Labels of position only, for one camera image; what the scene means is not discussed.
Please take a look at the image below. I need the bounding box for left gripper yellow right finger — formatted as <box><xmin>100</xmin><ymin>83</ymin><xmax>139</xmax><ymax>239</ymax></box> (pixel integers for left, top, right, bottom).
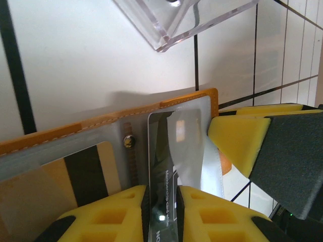
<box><xmin>176</xmin><ymin>185</ymin><xmax>286</xmax><ymax>242</ymax></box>

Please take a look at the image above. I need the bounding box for gold card with black stripe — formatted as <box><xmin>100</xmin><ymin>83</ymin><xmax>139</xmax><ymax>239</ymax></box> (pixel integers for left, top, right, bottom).
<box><xmin>0</xmin><ymin>141</ymin><xmax>123</xmax><ymax>242</ymax></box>

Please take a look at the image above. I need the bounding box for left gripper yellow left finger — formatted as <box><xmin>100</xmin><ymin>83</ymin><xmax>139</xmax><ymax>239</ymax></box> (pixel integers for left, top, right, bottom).
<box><xmin>35</xmin><ymin>185</ymin><xmax>150</xmax><ymax>242</ymax></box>

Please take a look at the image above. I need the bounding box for dark card with white print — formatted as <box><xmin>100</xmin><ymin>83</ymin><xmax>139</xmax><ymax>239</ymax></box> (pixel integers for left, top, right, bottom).
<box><xmin>147</xmin><ymin>109</ymin><xmax>202</xmax><ymax>242</ymax></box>

